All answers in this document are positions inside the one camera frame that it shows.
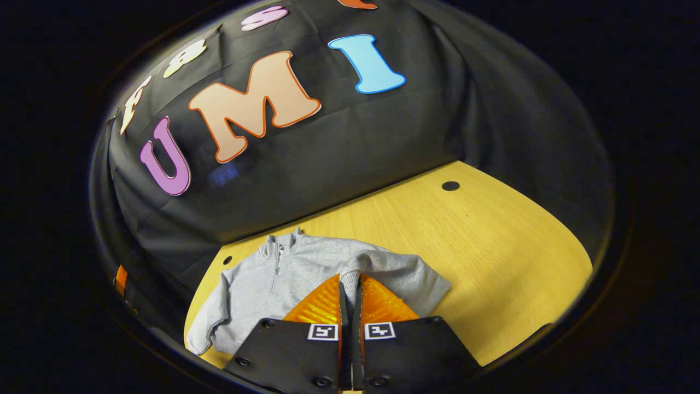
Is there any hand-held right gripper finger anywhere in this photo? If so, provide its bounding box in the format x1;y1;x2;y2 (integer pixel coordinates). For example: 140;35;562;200
351;274;482;392
224;274;351;394

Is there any grey zip-neck sweatshirt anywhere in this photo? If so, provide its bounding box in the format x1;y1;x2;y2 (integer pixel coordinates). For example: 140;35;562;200
186;227;452;355

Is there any black backdrop cloth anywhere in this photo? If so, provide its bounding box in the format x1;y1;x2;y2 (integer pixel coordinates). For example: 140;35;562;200
90;0;613;340

